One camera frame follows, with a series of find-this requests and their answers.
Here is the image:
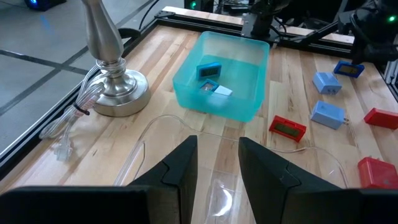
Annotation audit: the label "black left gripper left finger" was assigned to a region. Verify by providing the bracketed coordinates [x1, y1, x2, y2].
[0, 134, 199, 224]

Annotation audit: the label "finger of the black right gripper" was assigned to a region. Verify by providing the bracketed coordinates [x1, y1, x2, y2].
[352, 46, 368, 65]

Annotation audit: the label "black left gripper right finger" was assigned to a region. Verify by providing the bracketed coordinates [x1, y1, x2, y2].
[238, 136, 398, 224]

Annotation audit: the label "dark blue digital display meter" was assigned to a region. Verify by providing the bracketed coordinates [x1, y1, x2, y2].
[333, 60, 366, 79]

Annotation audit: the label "light blue charger block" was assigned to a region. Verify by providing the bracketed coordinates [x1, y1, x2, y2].
[310, 99, 349, 131]
[312, 71, 343, 96]

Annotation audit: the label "red digital display meter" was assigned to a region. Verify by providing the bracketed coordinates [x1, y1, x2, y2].
[268, 114, 308, 144]
[363, 107, 398, 131]

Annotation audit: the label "red charger block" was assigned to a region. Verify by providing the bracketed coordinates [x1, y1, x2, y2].
[356, 156, 398, 190]

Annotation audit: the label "teal translucent plastic bin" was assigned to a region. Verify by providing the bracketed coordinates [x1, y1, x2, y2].
[172, 30, 271, 123]

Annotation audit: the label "silver metal lamp base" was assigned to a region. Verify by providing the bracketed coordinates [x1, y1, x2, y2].
[81, 0, 152, 118]

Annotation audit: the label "black computer tower blue lights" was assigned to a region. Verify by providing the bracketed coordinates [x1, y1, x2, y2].
[24, 0, 68, 12]

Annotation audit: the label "clear plastic bin with handles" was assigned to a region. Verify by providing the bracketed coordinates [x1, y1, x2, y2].
[113, 113, 351, 224]

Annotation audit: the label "clear bundled lamp cord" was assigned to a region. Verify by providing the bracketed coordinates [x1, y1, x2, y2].
[39, 63, 108, 162]

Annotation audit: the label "black aluminium table frame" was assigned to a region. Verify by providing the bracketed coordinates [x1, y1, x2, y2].
[0, 11, 398, 181]

